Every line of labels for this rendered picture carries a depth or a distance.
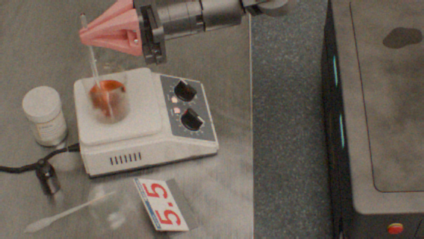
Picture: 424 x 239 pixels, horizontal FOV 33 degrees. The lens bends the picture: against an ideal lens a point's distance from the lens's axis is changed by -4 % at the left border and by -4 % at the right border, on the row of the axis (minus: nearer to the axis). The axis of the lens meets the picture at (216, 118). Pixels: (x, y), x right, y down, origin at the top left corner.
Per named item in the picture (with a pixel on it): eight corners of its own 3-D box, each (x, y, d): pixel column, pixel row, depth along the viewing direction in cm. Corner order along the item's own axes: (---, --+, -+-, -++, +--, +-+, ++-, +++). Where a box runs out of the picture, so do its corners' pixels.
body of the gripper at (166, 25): (148, 33, 88) (208, 20, 89) (132, -21, 94) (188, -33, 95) (153, 69, 93) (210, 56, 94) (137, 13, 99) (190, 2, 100)
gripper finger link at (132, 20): (79, 33, 88) (154, 16, 89) (71, -5, 92) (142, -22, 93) (87, 69, 93) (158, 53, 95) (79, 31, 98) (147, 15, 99)
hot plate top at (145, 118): (151, 69, 112) (150, 66, 112) (164, 132, 105) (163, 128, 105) (73, 84, 111) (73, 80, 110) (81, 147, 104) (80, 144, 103)
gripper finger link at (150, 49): (81, 45, 87) (157, 27, 88) (73, 4, 91) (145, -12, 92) (89, 81, 92) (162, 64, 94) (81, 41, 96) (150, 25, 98)
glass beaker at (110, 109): (82, 125, 106) (73, 88, 99) (99, 91, 109) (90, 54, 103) (128, 135, 104) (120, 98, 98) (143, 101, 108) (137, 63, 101)
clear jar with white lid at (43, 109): (26, 128, 116) (15, 97, 110) (57, 110, 118) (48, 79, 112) (43, 153, 113) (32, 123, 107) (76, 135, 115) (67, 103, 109)
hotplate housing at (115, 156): (202, 90, 120) (200, 57, 113) (219, 156, 112) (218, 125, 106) (66, 116, 117) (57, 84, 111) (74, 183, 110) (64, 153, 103)
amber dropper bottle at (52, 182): (58, 195, 109) (48, 169, 103) (39, 193, 109) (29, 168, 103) (61, 178, 110) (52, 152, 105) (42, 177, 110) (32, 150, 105)
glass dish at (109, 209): (108, 230, 105) (106, 222, 103) (82, 209, 107) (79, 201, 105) (133, 204, 107) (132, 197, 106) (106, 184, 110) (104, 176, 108)
